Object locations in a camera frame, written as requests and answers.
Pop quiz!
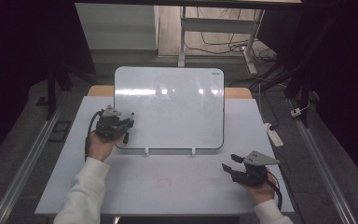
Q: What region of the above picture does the white whiteboard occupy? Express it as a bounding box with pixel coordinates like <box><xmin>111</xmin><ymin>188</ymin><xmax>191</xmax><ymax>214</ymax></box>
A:
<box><xmin>114</xmin><ymin>65</ymin><xmax>226</xmax><ymax>150</ymax></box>

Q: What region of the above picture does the aluminium rail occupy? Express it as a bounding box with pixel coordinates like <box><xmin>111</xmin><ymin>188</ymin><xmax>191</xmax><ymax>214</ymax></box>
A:
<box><xmin>287</xmin><ymin>98</ymin><xmax>358</xmax><ymax>224</ymax></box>
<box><xmin>0</xmin><ymin>96</ymin><xmax>67</xmax><ymax>224</ymax></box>

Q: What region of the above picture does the person's right hand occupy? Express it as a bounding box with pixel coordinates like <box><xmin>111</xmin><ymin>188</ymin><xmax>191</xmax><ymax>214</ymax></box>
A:
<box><xmin>241</xmin><ymin>172</ymin><xmax>278</xmax><ymax>205</ymax></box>

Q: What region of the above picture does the person's left hand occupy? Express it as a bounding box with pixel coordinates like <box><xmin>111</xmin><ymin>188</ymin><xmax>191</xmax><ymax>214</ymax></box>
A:
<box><xmin>88</xmin><ymin>130</ymin><xmax>126</xmax><ymax>162</ymax></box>

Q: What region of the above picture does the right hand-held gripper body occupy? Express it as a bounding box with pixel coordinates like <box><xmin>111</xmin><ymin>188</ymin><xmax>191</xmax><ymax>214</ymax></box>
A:
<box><xmin>231</xmin><ymin>150</ymin><xmax>281</xmax><ymax>188</ymax></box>

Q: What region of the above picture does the white desk frame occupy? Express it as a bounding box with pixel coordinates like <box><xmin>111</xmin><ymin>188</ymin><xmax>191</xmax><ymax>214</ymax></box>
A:
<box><xmin>177</xmin><ymin>6</ymin><xmax>266</xmax><ymax>76</ymax></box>

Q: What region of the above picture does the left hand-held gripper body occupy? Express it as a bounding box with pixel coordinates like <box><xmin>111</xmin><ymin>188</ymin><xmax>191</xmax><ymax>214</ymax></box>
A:
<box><xmin>94</xmin><ymin>105</ymin><xmax>129</xmax><ymax>143</ymax></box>

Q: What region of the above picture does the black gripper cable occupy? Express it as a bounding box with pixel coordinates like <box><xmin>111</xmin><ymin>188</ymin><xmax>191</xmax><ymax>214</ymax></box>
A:
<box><xmin>265</xmin><ymin>170</ymin><xmax>284</xmax><ymax>211</ymax></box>
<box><xmin>84</xmin><ymin>109</ymin><xmax>105</xmax><ymax>161</ymax></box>

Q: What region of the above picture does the black metal stand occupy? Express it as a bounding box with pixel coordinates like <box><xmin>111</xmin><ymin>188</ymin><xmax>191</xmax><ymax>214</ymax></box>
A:
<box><xmin>36</xmin><ymin>60</ymin><xmax>97</xmax><ymax>121</ymax></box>

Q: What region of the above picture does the white power strip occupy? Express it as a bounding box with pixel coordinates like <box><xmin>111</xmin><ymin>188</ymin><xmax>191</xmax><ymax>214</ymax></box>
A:
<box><xmin>263</xmin><ymin>122</ymin><xmax>284</xmax><ymax>148</ymax></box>

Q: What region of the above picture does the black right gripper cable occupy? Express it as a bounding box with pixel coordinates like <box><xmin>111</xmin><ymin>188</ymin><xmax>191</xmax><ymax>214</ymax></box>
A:
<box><xmin>265</xmin><ymin>170</ymin><xmax>284</xmax><ymax>211</ymax></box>

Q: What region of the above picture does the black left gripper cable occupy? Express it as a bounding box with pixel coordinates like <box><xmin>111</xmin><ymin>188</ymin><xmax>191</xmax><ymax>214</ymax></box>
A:
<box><xmin>84</xmin><ymin>109</ymin><xmax>105</xmax><ymax>161</ymax></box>

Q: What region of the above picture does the tangle of black floor cables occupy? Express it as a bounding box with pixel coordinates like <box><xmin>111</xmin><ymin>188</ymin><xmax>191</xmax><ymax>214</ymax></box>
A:
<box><xmin>185</xmin><ymin>7</ymin><xmax>278</xmax><ymax>64</ymax></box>

